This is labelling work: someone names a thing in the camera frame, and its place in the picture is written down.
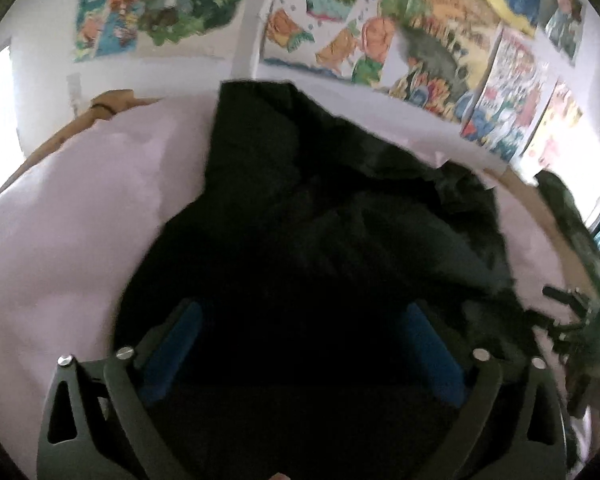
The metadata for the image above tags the red tower collage drawing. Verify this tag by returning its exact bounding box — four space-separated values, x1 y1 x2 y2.
461 26 552 157

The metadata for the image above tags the landscape drawing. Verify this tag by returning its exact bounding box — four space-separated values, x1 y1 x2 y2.
389 0 504 124

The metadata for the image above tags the pink blanket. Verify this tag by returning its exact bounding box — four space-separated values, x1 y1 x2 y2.
0 87 576 480

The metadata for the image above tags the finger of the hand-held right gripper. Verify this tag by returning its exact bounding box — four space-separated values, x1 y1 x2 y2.
542 285 589 312

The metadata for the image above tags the black padded jacket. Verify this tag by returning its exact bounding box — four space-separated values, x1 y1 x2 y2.
112 80 546 480

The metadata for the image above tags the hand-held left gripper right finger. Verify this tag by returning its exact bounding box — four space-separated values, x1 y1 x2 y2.
399 301 568 480

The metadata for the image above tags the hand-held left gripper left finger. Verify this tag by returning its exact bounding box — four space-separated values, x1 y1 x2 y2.
36 299 204 480

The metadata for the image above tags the pink and yellow chicks drawing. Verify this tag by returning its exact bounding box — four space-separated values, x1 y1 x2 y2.
521 79 584 172

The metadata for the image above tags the red-haired character drawing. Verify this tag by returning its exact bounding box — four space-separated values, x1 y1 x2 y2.
536 0 589 67

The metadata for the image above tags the turtles drawing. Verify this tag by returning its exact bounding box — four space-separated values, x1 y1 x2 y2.
259 0 417 87

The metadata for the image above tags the dark green garment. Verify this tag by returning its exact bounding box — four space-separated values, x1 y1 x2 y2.
535 170 600 311

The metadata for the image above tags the swimming child drawing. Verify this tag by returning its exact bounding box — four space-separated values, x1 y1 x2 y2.
74 0 147 62

